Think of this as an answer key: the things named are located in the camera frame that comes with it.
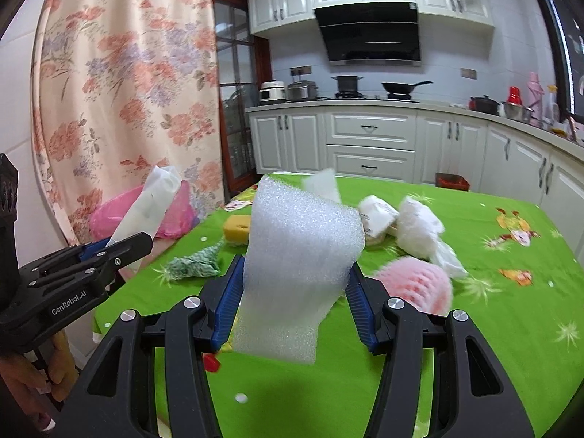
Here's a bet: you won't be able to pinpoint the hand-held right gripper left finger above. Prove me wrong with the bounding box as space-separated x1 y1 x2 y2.
55 255 249 438

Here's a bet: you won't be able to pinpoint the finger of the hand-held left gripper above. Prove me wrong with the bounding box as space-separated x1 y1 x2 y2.
20 238 111 280
73 232 154 292

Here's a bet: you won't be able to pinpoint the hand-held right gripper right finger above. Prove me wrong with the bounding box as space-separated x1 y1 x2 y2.
344 262 537 438

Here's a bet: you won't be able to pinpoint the white plastic wrapper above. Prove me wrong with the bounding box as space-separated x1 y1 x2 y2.
107 164 183 279

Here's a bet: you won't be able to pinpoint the pink plastic bag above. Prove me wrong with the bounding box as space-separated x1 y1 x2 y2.
89 180 197 240

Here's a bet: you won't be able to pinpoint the yellow sponge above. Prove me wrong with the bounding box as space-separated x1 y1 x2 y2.
223 215 253 243

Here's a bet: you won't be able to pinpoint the white foam sheet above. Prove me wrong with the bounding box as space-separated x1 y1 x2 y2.
230 174 366 366

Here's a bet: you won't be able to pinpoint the white plastic bag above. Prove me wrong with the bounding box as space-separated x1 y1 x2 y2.
396 194 470 279

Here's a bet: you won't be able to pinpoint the white foam block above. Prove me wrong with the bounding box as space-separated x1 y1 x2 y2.
303 168 342 204

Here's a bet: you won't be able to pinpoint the red-lined trash bin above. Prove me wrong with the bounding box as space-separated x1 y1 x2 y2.
435 172 470 191

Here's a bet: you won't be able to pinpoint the person's left hand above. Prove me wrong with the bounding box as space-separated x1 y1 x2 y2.
0 328 80 434

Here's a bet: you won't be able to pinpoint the green patterned crumpled wrapper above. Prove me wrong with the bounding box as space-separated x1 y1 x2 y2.
166 239 226 281

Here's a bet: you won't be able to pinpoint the pink foam fruit net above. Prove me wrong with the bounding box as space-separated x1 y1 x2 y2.
372 256 453 316

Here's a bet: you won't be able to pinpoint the white crushed paper cup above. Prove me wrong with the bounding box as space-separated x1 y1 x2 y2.
357 195 400 247

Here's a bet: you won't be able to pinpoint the green printed tablecloth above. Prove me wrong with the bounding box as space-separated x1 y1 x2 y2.
91 171 584 438

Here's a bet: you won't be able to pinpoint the floral curtain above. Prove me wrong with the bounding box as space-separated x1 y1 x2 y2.
30 0 224 247

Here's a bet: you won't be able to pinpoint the white lower kitchen cabinets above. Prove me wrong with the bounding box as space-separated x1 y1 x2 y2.
246 100 584 256

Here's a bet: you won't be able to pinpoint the wooden glass door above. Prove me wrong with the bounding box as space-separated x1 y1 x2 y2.
211 0 272 201

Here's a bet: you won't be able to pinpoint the gas stove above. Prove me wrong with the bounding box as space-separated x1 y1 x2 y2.
328 92 420 102

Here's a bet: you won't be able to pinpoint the white rice cooker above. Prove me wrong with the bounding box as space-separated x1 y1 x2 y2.
259 81 287 103

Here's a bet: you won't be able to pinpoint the black wok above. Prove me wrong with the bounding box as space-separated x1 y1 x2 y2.
381 81 434 99

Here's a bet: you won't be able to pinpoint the black stock pot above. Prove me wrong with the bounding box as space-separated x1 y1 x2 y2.
331 75 363 94

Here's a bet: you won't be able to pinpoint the steel pressure cooker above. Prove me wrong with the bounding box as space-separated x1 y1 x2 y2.
286 80 319 102

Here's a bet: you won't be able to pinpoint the black and red pot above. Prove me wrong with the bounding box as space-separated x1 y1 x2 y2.
470 95 501 115

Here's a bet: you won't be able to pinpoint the steel bowl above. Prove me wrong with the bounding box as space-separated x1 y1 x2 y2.
502 100 534 123

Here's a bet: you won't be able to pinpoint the pink bottle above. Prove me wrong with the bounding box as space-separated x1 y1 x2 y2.
527 72 543 122

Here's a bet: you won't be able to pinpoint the black range hood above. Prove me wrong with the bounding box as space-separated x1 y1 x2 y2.
313 2 423 67

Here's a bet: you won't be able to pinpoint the yellow-capped spray bottle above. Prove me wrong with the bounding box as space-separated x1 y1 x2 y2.
547 84 561 124

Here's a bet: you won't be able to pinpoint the dark framed window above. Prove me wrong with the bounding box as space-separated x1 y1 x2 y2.
525 0 584 147

